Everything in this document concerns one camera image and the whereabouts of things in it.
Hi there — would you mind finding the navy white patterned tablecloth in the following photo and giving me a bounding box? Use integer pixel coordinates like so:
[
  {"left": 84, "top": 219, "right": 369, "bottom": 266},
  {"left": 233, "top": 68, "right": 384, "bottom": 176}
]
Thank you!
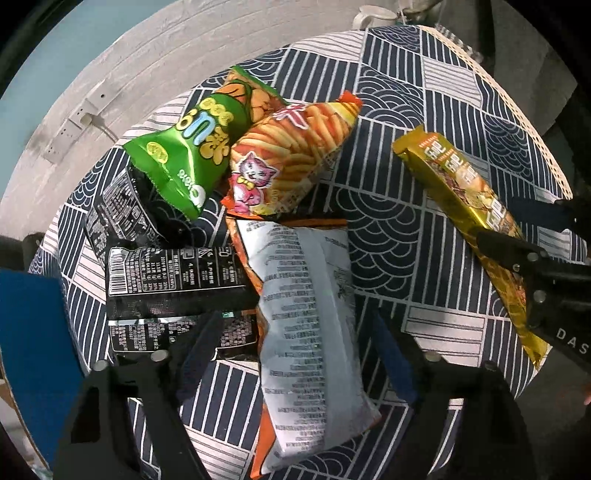
[{"left": 28, "top": 23, "right": 575, "bottom": 480}]

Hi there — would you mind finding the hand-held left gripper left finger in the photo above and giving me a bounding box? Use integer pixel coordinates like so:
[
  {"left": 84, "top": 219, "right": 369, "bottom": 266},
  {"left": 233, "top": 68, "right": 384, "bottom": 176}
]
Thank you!
[{"left": 53, "top": 311, "right": 225, "bottom": 480}]

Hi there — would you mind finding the white kettle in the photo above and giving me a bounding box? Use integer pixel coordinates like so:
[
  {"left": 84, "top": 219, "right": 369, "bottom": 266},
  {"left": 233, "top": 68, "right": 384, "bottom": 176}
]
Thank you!
[{"left": 353, "top": 6, "right": 407, "bottom": 31}]

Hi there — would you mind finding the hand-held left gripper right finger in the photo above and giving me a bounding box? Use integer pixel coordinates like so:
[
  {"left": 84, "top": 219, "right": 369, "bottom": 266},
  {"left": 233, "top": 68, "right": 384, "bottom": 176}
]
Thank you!
[{"left": 367, "top": 311, "right": 539, "bottom": 480}]

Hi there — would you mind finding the orange chip bag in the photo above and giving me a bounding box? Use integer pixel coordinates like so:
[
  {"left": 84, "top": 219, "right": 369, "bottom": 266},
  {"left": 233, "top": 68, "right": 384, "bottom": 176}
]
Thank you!
[{"left": 226, "top": 217, "right": 382, "bottom": 480}]

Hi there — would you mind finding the grey plug cable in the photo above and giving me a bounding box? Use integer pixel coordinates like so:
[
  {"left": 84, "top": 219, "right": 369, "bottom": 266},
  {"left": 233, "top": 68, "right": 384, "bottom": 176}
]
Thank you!
[{"left": 90, "top": 113, "right": 123, "bottom": 145}]

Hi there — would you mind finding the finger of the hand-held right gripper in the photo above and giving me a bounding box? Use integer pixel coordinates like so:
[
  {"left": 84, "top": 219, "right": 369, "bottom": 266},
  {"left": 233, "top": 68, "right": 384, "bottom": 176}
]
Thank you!
[
  {"left": 475, "top": 229, "right": 549, "bottom": 278},
  {"left": 508, "top": 196, "right": 591, "bottom": 234}
]

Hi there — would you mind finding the green snack bag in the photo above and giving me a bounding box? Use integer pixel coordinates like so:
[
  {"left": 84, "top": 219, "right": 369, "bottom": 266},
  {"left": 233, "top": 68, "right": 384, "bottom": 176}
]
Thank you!
[{"left": 124, "top": 65, "right": 287, "bottom": 220}]

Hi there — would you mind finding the long gold snack packet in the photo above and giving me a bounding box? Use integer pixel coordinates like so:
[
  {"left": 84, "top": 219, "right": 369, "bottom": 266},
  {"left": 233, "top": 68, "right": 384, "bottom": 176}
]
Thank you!
[{"left": 392, "top": 126, "right": 552, "bottom": 370}]

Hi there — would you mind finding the black snack packet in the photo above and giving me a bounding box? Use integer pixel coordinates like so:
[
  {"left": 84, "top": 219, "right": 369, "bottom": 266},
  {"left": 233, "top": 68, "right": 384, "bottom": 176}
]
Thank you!
[
  {"left": 85, "top": 168, "right": 185, "bottom": 264},
  {"left": 110, "top": 314, "right": 258, "bottom": 361},
  {"left": 105, "top": 247, "right": 259, "bottom": 321}
]

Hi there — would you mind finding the fries snack bag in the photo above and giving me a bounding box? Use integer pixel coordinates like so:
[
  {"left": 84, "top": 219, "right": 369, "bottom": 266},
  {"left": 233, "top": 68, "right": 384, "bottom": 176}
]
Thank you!
[{"left": 221, "top": 91, "right": 362, "bottom": 220}]

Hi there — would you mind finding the white round-hole wall socket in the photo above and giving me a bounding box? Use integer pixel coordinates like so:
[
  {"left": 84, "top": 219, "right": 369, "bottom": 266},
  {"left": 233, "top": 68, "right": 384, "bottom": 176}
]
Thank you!
[{"left": 88, "top": 79, "right": 114, "bottom": 112}]

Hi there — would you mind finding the cardboard box with blue rim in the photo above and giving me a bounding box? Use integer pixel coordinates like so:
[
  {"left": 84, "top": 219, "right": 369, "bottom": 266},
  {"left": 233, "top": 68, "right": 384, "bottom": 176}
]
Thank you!
[{"left": 0, "top": 268, "right": 87, "bottom": 469}]

